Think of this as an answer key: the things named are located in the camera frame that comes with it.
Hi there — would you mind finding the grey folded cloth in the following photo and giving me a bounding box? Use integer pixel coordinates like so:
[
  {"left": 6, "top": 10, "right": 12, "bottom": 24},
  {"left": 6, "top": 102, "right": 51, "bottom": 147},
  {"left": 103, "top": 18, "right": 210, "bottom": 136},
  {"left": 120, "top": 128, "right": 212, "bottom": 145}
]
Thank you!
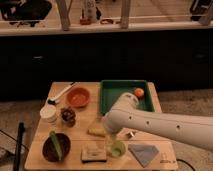
[{"left": 128, "top": 144, "right": 159, "bottom": 167}]

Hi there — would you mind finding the white cylindrical container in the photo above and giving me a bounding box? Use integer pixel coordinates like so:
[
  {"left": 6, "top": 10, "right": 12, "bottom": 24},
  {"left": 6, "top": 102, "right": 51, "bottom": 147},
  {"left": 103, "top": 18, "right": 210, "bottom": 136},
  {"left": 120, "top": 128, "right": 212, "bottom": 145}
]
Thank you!
[{"left": 40, "top": 104, "right": 57, "bottom": 124}]

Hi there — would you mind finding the black cable on floor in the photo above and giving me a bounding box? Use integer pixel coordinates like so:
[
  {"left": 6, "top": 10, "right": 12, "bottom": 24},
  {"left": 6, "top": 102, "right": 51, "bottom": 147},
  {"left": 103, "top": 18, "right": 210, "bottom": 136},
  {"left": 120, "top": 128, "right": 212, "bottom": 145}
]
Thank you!
[{"left": 175, "top": 158, "right": 198, "bottom": 171}]

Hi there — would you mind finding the dark brown bowl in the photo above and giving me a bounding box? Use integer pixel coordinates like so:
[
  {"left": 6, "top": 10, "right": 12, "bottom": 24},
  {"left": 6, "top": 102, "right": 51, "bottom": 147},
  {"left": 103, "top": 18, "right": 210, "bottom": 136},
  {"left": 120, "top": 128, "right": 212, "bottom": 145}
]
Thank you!
[{"left": 42, "top": 133, "right": 71, "bottom": 162}]

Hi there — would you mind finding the red bowl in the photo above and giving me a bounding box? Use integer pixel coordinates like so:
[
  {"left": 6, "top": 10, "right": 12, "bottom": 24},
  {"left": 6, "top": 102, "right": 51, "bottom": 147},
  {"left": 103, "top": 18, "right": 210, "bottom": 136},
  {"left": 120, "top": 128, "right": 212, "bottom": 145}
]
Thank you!
[{"left": 66, "top": 87, "right": 90, "bottom": 108}]

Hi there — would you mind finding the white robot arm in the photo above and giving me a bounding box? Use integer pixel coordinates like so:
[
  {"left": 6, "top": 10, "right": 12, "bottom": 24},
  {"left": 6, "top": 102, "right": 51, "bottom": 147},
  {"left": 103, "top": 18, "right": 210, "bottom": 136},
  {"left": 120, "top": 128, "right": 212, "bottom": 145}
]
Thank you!
[{"left": 102, "top": 92, "right": 213, "bottom": 152}]

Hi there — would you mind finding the black office chair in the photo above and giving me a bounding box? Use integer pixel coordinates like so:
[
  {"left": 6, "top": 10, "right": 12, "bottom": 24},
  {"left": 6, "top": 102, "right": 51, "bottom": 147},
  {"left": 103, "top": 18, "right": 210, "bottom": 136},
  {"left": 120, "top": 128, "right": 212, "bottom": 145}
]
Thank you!
[{"left": 0, "top": 0, "right": 52, "bottom": 27}]

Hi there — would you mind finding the yellow banana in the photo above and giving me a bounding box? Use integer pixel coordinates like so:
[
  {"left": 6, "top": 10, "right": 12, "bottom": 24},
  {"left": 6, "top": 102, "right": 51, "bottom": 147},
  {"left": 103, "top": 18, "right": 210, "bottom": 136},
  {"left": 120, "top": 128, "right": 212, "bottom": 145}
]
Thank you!
[{"left": 87, "top": 125, "right": 105, "bottom": 137}]

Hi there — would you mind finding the red tape roll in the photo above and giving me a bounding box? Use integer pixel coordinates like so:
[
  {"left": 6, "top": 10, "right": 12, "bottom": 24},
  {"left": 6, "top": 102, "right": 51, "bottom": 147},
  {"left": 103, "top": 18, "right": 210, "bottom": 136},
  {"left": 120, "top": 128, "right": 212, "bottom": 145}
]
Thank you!
[{"left": 80, "top": 19, "right": 92, "bottom": 25}]

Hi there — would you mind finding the orange fruit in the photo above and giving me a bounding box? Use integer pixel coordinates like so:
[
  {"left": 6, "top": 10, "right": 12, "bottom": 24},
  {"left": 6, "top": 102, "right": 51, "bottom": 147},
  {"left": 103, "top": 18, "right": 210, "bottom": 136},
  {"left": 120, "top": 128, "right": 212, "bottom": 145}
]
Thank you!
[{"left": 134, "top": 88, "right": 144, "bottom": 98}]

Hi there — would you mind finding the brown wooden block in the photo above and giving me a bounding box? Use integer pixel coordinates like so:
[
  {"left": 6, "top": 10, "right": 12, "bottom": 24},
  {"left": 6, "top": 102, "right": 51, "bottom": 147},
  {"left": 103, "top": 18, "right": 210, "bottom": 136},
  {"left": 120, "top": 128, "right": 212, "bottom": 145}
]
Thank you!
[{"left": 81, "top": 148, "right": 107, "bottom": 163}]

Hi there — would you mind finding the green cucumber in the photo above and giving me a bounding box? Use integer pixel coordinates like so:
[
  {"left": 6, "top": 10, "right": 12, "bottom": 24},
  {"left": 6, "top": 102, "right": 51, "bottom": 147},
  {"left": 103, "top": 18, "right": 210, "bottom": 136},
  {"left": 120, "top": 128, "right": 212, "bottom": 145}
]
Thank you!
[{"left": 49, "top": 131, "right": 63, "bottom": 161}]

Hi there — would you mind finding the black pole at left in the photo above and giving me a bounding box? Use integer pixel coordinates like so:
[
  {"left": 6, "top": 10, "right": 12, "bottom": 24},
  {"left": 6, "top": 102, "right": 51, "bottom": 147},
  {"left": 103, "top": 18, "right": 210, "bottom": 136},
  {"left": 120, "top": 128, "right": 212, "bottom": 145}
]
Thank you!
[{"left": 13, "top": 122, "right": 25, "bottom": 171}]

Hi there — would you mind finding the small green cup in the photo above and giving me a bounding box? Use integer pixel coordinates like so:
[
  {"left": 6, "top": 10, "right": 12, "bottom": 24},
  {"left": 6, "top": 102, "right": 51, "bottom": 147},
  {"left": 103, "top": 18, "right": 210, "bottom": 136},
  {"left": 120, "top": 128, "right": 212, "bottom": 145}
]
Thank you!
[{"left": 110, "top": 140, "right": 126, "bottom": 158}]

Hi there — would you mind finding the green plastic tray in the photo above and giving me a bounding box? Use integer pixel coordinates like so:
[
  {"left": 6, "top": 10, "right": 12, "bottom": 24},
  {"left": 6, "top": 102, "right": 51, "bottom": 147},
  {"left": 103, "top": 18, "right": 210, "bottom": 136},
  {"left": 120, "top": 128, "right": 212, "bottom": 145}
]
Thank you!
[{"left": 99, "top": 80, "right": 154, "bottom": 115}]

